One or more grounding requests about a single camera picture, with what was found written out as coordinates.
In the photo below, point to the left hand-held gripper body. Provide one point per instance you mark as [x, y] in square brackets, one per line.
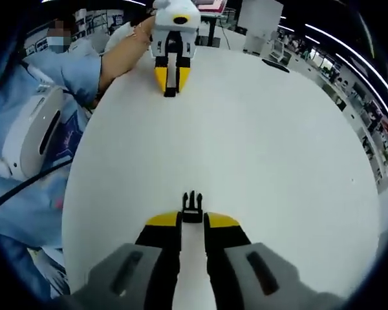
[168, 16]

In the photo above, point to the black plastic buckle pronged part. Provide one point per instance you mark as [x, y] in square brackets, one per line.
[192, 215]

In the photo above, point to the person's left hand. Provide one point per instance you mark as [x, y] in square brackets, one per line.
[144, 32]

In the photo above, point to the white and grey worn device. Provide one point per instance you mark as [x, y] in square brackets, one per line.
[22, 139]

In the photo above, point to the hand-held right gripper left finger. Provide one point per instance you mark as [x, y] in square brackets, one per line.
[132, 268]

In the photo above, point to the black-legged standing desk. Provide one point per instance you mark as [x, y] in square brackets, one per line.
[215, 30]

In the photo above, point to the person in blue shirt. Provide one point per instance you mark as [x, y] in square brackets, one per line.
[19, 213]

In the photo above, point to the white office chair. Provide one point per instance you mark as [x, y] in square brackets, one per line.
[279, 48]

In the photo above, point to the computer monitor with red screen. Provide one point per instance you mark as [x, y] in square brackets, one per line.
[210, 4]

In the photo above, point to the black plastic buckle socket part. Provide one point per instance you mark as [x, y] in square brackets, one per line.
[170, 93]

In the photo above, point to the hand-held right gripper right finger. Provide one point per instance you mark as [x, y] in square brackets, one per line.
[245, 268]

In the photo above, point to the straight ceiling light strip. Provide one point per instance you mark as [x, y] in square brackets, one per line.
[355, 63]
[325, 34]

